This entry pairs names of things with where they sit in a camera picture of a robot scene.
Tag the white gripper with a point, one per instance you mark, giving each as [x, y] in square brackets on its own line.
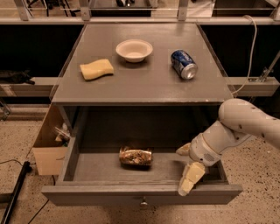
[201, 152]

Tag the orange soda can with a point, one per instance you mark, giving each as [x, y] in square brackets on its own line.
[130, 156]

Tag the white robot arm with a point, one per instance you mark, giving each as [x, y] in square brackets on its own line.
[237, 121]

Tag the metal drawer knob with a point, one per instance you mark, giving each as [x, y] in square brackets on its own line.
[143, 203]

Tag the blue soda can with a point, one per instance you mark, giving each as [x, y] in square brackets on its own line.
[183, 64]

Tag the grey open drawer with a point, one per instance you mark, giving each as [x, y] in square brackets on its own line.
[93, 175]

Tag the grey wooden cabinet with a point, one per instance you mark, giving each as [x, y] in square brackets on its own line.
[151, 82]

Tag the white foam bowl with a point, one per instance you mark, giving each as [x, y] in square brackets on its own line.
[134, 50]

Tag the plastic bag in box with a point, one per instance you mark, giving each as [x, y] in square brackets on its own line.
[62, 133]

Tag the yellow sponge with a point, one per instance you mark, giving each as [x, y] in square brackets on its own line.
[96, 69]

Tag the cardboard box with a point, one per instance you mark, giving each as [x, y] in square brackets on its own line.
[48, 150]

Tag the black bar on floor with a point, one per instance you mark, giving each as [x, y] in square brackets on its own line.
[11, 198]

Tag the metal frame rail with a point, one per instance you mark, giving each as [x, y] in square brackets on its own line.
[16, 12]

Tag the black object on rail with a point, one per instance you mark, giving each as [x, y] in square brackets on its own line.
[16, 77]

